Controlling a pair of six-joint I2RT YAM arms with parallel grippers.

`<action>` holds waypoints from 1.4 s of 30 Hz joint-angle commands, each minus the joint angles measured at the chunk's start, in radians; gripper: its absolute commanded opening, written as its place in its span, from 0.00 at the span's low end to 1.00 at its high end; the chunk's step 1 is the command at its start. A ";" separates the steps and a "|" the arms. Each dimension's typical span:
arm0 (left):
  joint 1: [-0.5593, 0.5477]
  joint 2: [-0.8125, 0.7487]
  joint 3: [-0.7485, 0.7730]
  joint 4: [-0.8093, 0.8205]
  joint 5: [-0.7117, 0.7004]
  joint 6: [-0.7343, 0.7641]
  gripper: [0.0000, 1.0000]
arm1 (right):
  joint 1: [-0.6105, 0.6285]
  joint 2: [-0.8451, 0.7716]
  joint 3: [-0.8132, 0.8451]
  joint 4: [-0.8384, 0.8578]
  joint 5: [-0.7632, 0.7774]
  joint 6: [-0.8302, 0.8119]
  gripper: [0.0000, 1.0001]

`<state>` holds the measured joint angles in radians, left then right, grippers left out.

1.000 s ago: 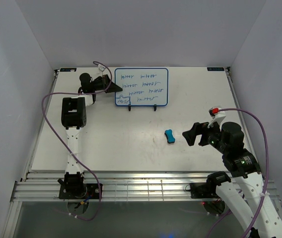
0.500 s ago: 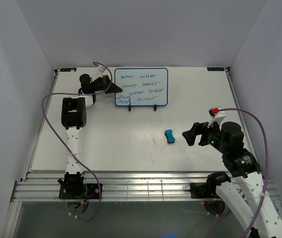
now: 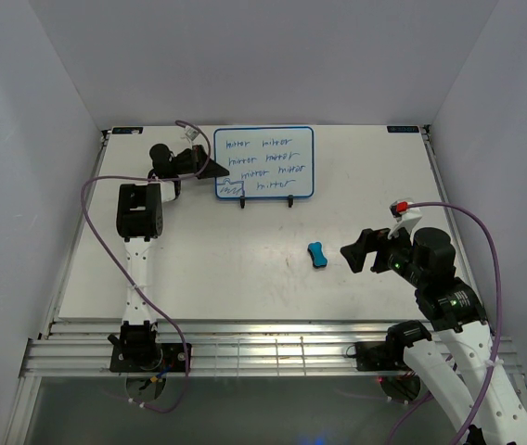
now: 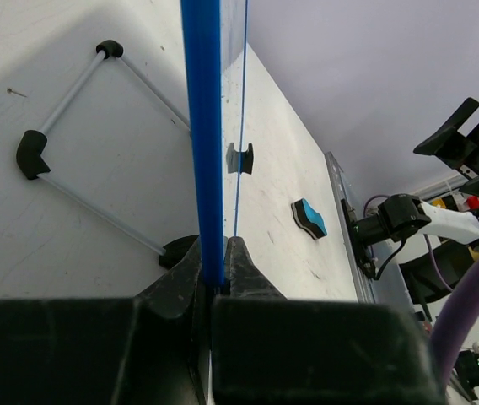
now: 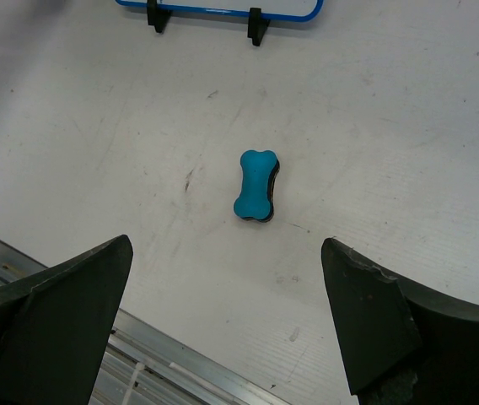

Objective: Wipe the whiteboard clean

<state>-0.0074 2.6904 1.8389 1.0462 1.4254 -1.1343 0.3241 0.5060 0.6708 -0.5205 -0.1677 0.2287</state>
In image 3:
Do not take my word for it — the aluminium extrusion frame rail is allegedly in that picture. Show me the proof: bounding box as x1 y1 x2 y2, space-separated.
19 319 524 379

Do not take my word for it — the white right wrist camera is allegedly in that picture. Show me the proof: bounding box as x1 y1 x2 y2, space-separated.
388 198 422 239

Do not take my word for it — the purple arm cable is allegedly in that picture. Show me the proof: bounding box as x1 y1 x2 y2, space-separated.
337 200 502 445
80 120 213 414

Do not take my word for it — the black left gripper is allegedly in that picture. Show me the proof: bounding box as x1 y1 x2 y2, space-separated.
171 146 230 181

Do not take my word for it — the blue black whiteboard eraser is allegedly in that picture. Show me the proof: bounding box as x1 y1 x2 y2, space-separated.
307 241 328 269

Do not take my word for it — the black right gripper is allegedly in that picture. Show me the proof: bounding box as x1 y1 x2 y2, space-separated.
339 219 426 286

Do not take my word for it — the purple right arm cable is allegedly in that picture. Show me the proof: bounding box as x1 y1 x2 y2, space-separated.
337 200 502 445

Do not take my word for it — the black wire whiteboard stand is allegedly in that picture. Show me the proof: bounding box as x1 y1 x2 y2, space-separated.
238 195 295 209

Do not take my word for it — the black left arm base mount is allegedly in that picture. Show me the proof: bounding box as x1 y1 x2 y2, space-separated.
109 343 192 374

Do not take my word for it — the left black corner label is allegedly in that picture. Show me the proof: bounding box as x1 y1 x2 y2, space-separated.
111 127 144 135

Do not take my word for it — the black corner label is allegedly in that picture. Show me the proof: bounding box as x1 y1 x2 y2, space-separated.
386 125 419 134
111 127 144 135

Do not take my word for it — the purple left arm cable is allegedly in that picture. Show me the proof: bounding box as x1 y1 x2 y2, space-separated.
80 120 213 414

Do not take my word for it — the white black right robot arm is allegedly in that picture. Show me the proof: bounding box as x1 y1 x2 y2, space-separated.
341 228 527 444

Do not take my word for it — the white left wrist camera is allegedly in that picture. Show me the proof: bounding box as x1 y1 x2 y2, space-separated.
184 127 199 142

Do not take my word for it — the blue framed whiteboard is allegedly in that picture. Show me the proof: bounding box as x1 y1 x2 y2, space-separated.
213 125 315 200

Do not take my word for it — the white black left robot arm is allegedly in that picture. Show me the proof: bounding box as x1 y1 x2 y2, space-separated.
109 144 229 373

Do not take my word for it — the right black corner label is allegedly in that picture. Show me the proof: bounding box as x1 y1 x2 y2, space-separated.
386 125 419 134

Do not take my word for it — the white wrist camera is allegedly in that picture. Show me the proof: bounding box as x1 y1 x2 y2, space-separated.
388 198 422 239
184 127 199 142

